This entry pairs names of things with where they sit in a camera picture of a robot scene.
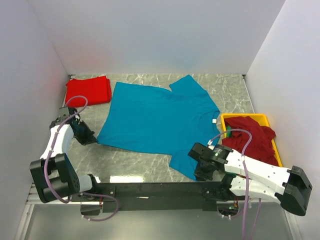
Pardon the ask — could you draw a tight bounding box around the blue t shirt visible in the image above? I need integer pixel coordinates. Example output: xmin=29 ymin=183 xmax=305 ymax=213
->
xmin=97 ymin=75 xmax=220 ymax=180

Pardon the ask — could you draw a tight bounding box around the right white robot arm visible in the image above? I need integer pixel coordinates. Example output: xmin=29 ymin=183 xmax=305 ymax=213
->
xmin=188 ymin=143 xmax=313 ymax=216

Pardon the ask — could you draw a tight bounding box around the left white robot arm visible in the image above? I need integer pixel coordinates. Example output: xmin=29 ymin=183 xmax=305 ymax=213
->
xmin=29 ymin=106 xmax=97 ymax=203

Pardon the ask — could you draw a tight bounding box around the green t shirt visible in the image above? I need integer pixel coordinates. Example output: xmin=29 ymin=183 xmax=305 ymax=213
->
xmin=226 ymin=126 xmax=232 ymax=138

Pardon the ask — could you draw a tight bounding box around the black base beam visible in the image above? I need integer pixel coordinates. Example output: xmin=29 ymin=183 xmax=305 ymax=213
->
xmin=69 ymin=182 xmax=251 ymax=216

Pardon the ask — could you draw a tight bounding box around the folded red t shirt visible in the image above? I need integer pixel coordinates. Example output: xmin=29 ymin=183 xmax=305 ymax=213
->
xmin=65 ymin=76 xmax=112 ymax=108

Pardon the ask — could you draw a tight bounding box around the dark red t shirt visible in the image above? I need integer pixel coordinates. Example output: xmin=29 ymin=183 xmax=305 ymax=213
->
xmin=222 ymin=116 xmax=279 ymax=167

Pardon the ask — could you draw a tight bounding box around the aluminium frame rail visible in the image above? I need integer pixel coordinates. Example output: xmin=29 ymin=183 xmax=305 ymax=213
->
xmin=25 ymin=183 xmax=291 ymax=205

